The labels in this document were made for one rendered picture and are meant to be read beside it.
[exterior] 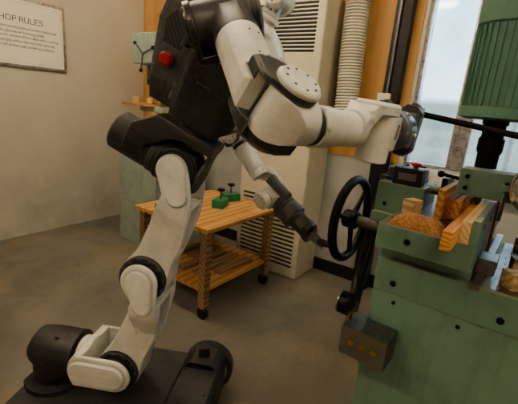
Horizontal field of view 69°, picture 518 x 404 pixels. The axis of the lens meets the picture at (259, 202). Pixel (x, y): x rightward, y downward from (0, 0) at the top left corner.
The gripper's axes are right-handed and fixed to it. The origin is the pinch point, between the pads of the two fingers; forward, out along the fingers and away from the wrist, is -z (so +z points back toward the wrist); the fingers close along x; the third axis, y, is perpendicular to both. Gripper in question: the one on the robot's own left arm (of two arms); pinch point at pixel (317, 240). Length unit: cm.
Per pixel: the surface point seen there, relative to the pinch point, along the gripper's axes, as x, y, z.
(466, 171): 27.1, 36.1, -18.0
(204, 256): -59, -37, 45
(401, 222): 34.1, 11.4, -17.0
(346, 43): -55, 105, 86
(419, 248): 34.5, 9.5, -23.9
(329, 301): -120, -1, -9
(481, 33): 46, 55, 1
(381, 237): 31.5, 6.1, -16.2
